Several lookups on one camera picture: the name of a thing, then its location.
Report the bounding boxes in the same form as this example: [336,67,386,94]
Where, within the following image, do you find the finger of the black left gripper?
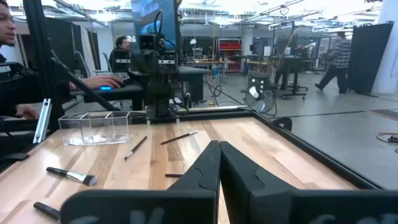
[145,52,159,74]
[131,52,146,74]

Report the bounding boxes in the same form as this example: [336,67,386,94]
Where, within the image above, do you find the black arched bracket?
[271,116,293,132]

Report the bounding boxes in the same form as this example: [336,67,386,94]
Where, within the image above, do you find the black fan makeup brush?
[33,201,62,222]

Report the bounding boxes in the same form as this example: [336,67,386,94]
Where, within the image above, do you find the black computer tower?
[248,72,271,91]

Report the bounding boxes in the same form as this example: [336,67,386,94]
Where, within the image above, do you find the black standing desk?
[272,55,315,100]

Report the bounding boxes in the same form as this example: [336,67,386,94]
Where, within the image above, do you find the red storage cabinet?
[216,37,243,74]

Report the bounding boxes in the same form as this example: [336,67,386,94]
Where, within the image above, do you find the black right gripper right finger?
[220,140,398,224]

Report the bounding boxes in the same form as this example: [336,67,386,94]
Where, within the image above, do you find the tan coiled floor cable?
[375,131,398,144]

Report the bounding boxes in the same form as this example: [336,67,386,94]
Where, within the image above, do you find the silver aluminium bar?
[32,98,52,144]

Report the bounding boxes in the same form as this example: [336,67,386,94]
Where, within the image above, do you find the black room divider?
[46,17,102,78]
[346,21,395,96]

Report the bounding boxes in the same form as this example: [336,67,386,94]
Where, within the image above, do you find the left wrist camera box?
[139,33,166,53]

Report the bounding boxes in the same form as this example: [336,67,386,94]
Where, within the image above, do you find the dark grey desk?
[70,83,144,111]

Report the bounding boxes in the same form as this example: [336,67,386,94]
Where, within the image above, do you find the thin black makeup brush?
[160,131,198,146]
[124,136,148,161]

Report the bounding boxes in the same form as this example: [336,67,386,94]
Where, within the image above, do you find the person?
[0,0,124,121]
[108,35,132,63]
[313,30,352,94]

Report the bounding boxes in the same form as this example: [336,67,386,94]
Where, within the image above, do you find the large blue monitor screen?
[130,0,183,52]

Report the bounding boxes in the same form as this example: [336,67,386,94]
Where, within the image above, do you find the flat black Solve makeup brush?
[46,166,98,187]

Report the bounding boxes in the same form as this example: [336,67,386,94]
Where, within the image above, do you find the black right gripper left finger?
[60,139,222,224]

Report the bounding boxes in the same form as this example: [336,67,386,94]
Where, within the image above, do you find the clear acrylic organizer box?
[58,111,131,146]

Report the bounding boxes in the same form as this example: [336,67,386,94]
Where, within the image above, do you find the black floor fan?
[244,85,277,114]

